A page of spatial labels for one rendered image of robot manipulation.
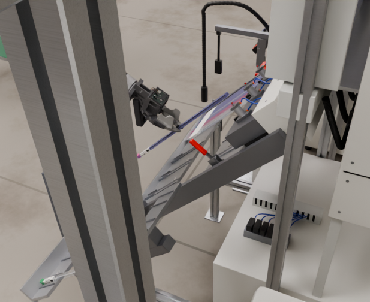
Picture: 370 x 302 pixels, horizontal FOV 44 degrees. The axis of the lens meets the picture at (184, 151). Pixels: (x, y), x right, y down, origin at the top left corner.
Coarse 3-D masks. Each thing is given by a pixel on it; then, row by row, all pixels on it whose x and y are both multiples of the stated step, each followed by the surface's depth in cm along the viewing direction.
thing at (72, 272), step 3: (72, 270) 127; (63, 273) 131; (66, 273) 129; (69, 273) 127; (72, 273) 126; (75, 273) 125; (54, 276) 135; (57, 276) 133; (60, 276) 131; (63, 276) 130; (66, 276) 129; (69, 276) 128; (54, 279) 134; (57, 279) 133; (60, 279) 132; (42, 282) 139
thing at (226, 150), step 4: (224, 140) 147; (224, 144) 144; (228, 144) 141; (220, 148) 145; (224, 148) 141; (228, 148) 136; (232, 148) 134; (240, 148) 128; (216, 152) 144; (220, 152) 141; (224, 152) 137; (228, 152) 134; (232, 152) 131; (236, 152) 128; (220, 156) 137; (224, 156) 134; (228, 156) 131; (208, 168) 137
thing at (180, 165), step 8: (200, 136) 182; (208, 136) 172; (200, 144) 168; (184, 152) 181; (192, 152) 170; (176, 160) 179; (184, 160) 170; (192, 160) 162; (176, 168) 168; (184, 168) 160; (168, 176) 169; (176, 176) 159; (160, 184) 169; (168, 184) 159; (152, 192) 166; (160, 192) 159; (152, 200) 158
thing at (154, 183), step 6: (204, 114) 205; (198, 120) 201; (192, 126) 198; (186, 138) 192; (180, 144) 188; (180, 150) 187; (174, 156) 184; (168, 162) 180; (162, 168) 177; (168, 168) 179; (162, 174) 176; (156, 180) 173; (150, 186) 170; (144, 192) 168; (150, 192) 169; (144, 198) 166
